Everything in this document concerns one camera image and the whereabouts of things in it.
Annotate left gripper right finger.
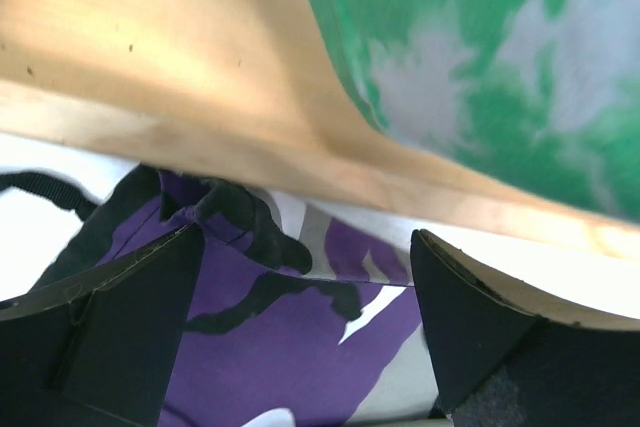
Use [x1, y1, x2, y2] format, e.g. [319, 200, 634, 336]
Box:
[410, 230, 639, 426]

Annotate purple camouflage trousers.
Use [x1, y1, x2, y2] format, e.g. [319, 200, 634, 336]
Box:
[1, 165, 437, 426]

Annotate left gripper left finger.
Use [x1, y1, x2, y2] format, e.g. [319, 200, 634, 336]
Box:
[1, 226, 205, 426]

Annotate green patterned garment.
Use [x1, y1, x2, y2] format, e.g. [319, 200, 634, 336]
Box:
[309, 0, 639, 221]

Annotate wooden clothes rack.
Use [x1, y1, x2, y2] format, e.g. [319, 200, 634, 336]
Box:
[0, 0, 640, 333]

